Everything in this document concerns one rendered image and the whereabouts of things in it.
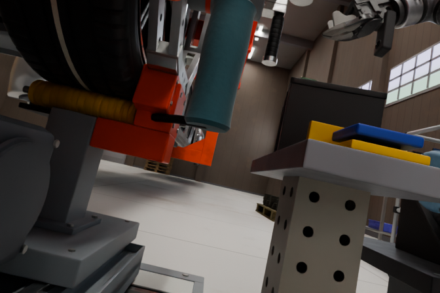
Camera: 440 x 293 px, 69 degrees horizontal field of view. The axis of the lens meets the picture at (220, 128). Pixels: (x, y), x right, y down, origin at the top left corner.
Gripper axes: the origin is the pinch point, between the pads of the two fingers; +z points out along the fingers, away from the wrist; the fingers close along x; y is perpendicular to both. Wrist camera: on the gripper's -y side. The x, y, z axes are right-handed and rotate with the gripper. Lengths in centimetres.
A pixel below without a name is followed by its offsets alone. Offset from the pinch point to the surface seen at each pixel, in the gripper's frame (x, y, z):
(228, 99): 15.2, -16.4, 32.3
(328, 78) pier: -774, 304, -411
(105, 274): -5, -39, 66
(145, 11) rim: 11.4, 10.3, 43.0
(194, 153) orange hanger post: -346, 74, 38
